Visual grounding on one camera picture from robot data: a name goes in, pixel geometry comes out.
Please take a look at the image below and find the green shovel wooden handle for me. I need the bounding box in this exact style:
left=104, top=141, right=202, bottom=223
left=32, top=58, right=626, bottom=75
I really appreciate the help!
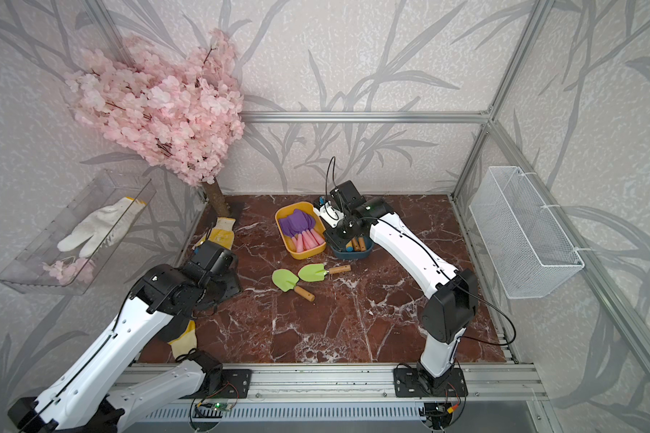
left=357, top=236, right=367, bottom=252
left=298, top=263, right=351, bottom=283
left=272, top=269, right=315, bottom=302

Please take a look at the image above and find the purple square shovel pink handle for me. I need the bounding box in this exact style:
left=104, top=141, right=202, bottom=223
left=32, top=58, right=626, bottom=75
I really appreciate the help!
left=295, top=209, right=314, bottom=250
left=287, top=211, right=304, bottom=253

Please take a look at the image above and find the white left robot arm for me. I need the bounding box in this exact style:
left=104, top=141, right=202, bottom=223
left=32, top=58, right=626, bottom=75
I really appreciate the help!
left=8, top=241, right=241, bottom=432

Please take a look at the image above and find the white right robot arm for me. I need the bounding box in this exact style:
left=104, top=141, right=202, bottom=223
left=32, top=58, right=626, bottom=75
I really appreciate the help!
left=313, top=181, right=478, bottom=380

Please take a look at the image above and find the dark teal storage box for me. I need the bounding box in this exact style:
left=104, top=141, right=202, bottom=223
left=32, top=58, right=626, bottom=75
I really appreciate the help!
left=329, top=202, right=375, bottom=262

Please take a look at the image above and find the yellow storage box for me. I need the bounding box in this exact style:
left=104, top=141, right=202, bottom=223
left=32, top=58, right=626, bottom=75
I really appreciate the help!
left=274, top=201, right=327, bottom=260

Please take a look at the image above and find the yellow rubber glove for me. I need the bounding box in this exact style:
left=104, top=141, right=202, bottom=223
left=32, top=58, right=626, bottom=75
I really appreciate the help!
left=193, top=218, right=236, bottom=250

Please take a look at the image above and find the black and yellow glove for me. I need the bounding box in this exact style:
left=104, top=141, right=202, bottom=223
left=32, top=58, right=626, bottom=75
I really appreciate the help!
left=156, top=317, right=198, bottom=358

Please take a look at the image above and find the white cotton glove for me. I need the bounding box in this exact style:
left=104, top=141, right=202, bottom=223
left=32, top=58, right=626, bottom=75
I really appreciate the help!
left=57, top=197, right=146, bottom=259

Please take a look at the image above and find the pink blossom sprig on shelf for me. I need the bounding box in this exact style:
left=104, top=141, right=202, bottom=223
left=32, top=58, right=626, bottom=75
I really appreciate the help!
left=43, top=257, right=96, bottom=285

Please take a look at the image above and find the pink cherry blossom tree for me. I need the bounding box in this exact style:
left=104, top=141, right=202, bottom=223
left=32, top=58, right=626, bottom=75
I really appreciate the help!
left=66, top=30, right=245, bottom=218

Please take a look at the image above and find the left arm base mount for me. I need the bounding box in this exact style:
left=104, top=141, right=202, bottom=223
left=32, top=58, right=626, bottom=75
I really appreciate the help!
left=175, top=348, right=253, bottom=400

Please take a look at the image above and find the clear acrylic wall shelf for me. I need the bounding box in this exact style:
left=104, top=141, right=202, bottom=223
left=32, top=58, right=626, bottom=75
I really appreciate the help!
left=0, top=170, right=156, bottom=295

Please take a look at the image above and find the aluminium front rail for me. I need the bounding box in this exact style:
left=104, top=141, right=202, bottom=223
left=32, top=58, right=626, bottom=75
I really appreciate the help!
left=224, top=363, right=548, bottom=403

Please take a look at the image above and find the white wire mesh basket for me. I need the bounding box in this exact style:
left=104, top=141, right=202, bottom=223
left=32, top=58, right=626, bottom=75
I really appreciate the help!
left=469, top=166, right=585, bottom=299

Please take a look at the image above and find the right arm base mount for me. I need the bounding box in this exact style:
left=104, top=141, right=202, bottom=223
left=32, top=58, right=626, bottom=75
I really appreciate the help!
left=393, top=364, right=469, bottom=399

